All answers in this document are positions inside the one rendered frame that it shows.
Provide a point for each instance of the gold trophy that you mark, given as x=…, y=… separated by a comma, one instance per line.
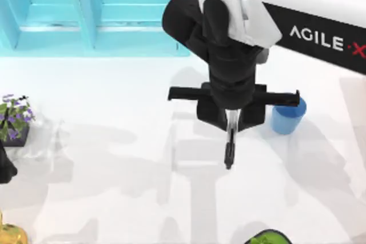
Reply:
x=11, y=232

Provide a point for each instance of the blue cup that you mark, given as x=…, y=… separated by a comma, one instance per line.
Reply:
x=286, y=121

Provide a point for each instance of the green plant in black pot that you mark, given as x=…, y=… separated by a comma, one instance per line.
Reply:
x=268, y=238

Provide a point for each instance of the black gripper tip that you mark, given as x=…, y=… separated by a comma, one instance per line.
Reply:
x=5, y=167

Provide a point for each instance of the purple flower plant pot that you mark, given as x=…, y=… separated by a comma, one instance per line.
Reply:
x=17, y=118

